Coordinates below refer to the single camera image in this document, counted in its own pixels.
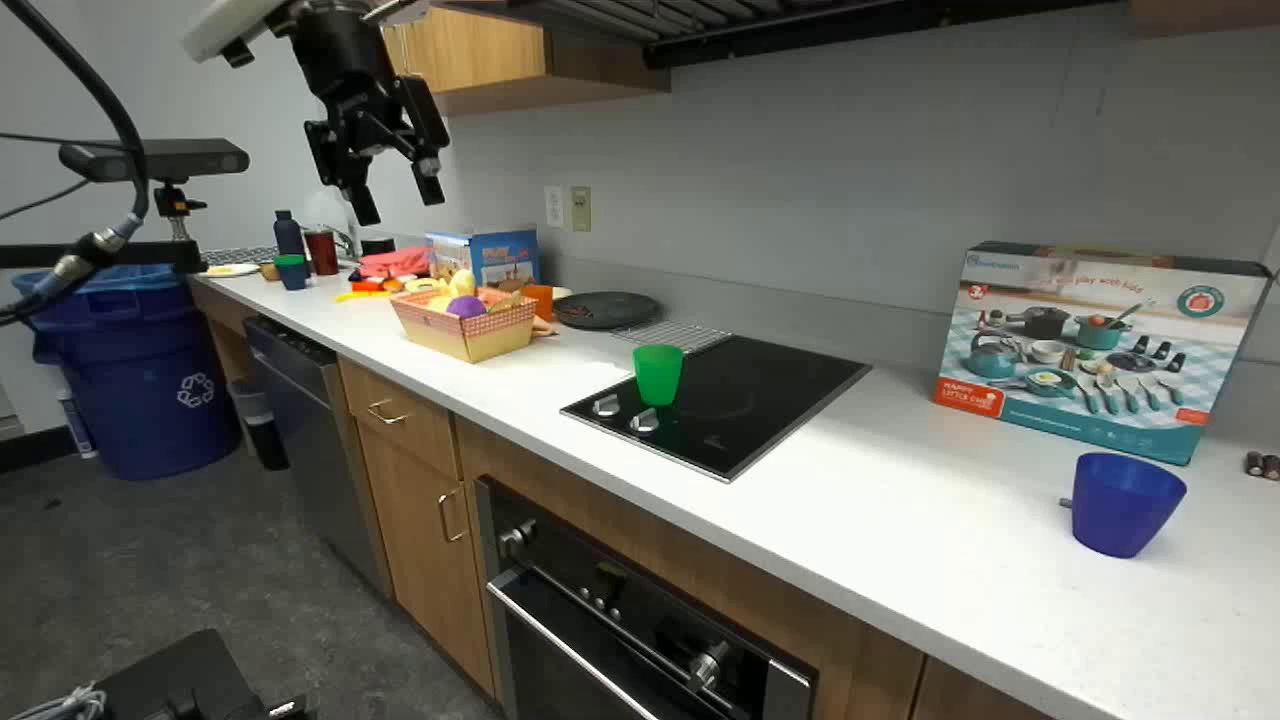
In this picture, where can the silver oven knob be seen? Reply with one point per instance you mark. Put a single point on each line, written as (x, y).
(512, 537)
(709, 667)

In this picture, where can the wooden drawer front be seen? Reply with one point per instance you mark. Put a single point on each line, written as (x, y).
(402, 416)

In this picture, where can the green plastic cup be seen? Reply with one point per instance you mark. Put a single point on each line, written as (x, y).
(657, 374)

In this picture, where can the purple toy ball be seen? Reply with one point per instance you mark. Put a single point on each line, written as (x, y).
(464, 309)

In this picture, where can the narrow wooden cabinet door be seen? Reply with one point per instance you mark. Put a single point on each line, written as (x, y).
(973, 699)

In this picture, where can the black built-in oven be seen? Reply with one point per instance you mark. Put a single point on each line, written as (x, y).
(603, 624)

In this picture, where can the black glass cooktop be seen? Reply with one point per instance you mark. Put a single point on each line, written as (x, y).
(747, 394)

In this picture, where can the orange toy cup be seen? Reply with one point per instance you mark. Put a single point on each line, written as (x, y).
(536, 300)

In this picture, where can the red toy piece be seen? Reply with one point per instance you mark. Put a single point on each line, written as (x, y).
(392, 264)

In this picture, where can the toy cookware set box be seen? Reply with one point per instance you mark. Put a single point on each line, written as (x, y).
(1093, 353)

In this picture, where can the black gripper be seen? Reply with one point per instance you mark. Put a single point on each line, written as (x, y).
(384, 121)

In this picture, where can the black round plate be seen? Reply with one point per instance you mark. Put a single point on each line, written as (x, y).
(605, 309)

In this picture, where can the pale yellow plate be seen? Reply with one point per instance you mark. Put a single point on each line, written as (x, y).
(231, 270)

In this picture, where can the blue plastic cup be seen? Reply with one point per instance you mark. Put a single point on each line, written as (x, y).
(1122, 505)

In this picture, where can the wooden tray with items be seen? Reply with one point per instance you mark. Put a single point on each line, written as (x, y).
(464, 333)

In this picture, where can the wooden upper cabinet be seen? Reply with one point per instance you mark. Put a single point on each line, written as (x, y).
(523, 60)

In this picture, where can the small dark container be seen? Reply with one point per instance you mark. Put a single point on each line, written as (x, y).
(263, 433)

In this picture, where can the stainless dishwasher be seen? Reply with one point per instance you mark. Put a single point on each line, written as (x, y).
(313, 442)

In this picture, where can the blue cardboard box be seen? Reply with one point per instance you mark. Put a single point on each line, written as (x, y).
(501, 258)

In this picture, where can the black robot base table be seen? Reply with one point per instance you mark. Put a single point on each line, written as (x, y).
(185, 683)

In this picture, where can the silver cooktop knob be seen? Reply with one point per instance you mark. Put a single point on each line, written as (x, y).
(605, 407)
(644, 422)

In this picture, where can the small blue green cup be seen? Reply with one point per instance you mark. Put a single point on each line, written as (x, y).
(295, 275)

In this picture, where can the dark red cup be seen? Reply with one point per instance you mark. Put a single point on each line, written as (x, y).
(323, 253)

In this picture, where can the blue recycling bin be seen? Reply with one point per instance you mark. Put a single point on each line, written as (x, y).
(133, 386)

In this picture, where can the black camera boom stand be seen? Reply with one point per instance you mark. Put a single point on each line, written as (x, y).
(175, 222)

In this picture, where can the small dark metal object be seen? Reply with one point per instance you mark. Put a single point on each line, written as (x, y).
(1261, 464)

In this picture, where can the black stereo camera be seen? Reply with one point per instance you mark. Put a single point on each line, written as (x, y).
(185, 159)

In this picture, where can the dark blue bottle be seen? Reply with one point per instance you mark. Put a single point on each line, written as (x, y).
(290, 232)

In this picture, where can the black range hood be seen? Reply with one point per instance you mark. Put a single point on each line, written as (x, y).
(803, 20)

